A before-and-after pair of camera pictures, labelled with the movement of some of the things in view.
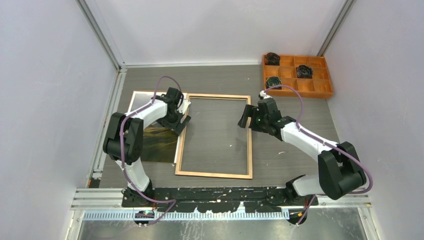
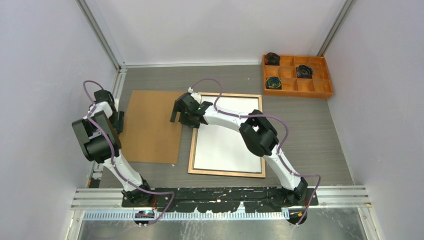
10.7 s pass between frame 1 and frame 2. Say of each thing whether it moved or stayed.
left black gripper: moved
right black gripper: moved
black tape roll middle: stayed
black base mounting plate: stayed
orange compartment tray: stayed
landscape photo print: moved
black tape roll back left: stayed
